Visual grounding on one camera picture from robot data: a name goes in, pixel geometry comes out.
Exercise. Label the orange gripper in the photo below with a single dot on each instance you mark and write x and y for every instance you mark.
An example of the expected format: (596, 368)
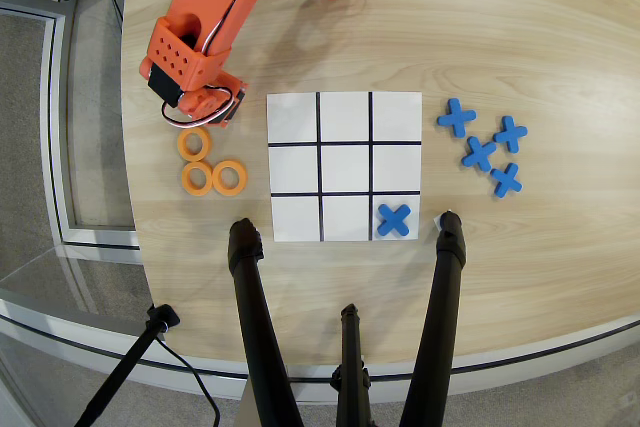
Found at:
(235, 108)

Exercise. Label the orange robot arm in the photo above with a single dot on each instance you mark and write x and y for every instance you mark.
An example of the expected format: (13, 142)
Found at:
(205, 7)

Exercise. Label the white tic-tac-toe grid board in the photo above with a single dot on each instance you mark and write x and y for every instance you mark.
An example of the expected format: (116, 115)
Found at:
(345, 167)

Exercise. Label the thick black tripod leg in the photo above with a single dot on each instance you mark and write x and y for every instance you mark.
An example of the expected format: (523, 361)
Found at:
(435, 327)
(257, 317)

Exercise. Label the blue foam cross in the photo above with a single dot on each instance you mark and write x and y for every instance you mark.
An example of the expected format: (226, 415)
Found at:
(510, 134)
(506, 180)
(456, 118)
(479, 153)
(395, 220)

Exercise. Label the small white paper tag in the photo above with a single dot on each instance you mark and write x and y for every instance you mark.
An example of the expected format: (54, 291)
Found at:
(436, 221)

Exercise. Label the thin black stand leg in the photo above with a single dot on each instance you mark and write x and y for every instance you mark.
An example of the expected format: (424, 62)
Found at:
(125, 372)

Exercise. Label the short black tripod leg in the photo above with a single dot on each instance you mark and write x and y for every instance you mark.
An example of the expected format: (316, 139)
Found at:
(352, 362)

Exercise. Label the grey metal floor frame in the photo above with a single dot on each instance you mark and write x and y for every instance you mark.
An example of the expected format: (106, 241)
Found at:
(52, 122)

